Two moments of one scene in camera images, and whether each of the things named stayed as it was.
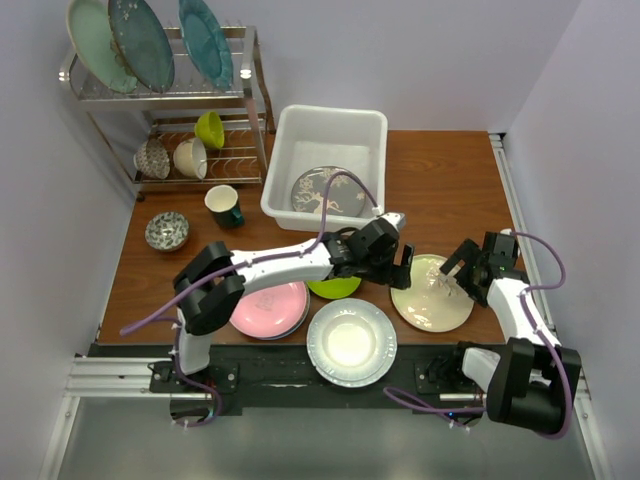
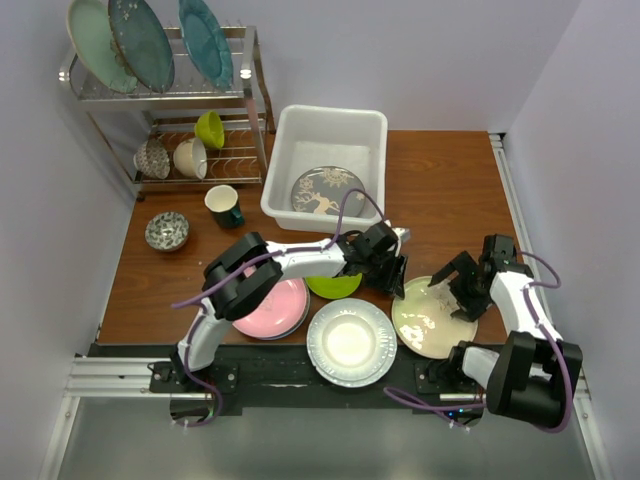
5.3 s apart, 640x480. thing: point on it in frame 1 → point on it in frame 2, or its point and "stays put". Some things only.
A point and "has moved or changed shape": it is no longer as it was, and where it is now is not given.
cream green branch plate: [435, 301] has moved or changed shape
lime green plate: [333, 288] stays put
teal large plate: [206, 43] stays put
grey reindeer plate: [346, 196] stays put
